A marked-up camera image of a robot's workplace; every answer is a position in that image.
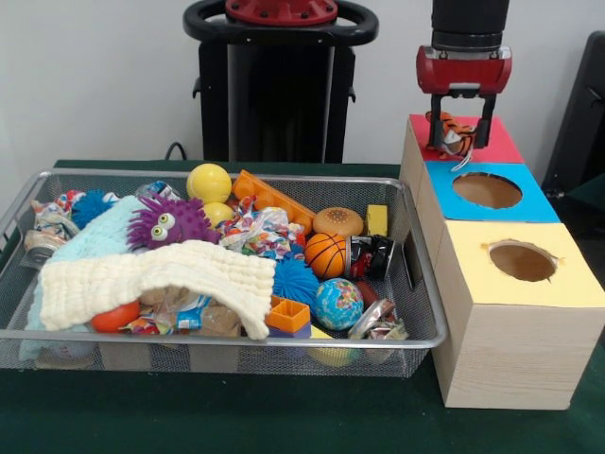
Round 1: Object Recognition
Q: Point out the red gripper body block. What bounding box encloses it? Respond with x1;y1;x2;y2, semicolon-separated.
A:
416;45;513;98

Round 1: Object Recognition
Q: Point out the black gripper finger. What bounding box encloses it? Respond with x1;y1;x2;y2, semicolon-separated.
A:
429;95;443;148
478;95;495;148

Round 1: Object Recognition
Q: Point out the striped tiger toy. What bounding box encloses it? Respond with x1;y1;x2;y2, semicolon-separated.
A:
425;112;479;173

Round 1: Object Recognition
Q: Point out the cream waffle cloth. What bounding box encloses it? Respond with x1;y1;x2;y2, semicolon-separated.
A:
38;239;278;340

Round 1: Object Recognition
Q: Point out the wooden box with three holes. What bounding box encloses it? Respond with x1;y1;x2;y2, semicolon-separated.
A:
399;114;605;410

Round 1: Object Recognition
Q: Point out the shallow clear mesh bin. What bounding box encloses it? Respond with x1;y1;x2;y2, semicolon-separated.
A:
0;168;447;379

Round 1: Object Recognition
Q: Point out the black panel on stand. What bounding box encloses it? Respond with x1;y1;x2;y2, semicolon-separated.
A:
548;31;605;214

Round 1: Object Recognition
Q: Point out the tan orange ball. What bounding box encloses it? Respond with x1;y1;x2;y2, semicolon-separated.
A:
313;207;365;237

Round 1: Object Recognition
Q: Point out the orange basketball toy ball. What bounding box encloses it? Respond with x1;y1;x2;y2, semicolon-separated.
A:
304;233;351;281

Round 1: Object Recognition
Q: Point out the blue patterned ball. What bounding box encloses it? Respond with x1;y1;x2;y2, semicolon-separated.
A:
314;278;365;332

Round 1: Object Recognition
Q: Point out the large blue spiky ball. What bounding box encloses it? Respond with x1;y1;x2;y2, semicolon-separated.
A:
272;257;320;306

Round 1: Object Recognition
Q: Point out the plain yellow ball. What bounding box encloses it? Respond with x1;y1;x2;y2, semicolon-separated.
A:
186;163;233;205

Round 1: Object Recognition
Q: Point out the long orange building block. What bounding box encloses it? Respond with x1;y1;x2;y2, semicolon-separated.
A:
265;298;311;340

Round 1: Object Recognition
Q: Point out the purple spiky ball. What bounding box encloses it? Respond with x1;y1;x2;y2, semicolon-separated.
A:
126;196;218;252

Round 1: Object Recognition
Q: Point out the dark green table cloth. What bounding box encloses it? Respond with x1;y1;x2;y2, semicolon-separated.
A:
0;159;605;454

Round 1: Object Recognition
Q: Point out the light blue knitted cloth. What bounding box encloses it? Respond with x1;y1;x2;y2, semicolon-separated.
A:
21;196;152;360

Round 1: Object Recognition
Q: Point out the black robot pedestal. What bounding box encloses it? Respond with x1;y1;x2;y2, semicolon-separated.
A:
184;0;379;164

